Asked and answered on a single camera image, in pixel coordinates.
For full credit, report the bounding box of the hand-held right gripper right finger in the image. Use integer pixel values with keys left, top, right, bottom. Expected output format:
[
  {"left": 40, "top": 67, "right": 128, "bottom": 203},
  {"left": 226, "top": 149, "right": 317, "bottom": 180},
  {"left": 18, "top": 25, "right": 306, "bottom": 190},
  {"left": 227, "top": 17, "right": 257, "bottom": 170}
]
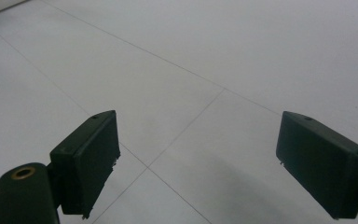
[{"left": 275, "top": 110, "right": 358, "bottom": 220}]

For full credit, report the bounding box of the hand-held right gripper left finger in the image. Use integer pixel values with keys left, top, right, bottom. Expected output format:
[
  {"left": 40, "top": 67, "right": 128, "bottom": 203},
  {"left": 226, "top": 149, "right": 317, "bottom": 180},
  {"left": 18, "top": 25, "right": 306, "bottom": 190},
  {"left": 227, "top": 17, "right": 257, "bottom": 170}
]
[{"left": 48, "top": 109, "right": 121, "bottom": 220}]

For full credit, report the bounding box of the white table cover board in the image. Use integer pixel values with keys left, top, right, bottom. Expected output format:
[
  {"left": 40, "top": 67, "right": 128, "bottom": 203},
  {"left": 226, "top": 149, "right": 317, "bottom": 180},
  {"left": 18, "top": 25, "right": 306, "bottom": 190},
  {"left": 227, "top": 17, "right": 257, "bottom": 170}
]
[{"left": 0, "top": 0, "right": 358, "bottom": 224}]

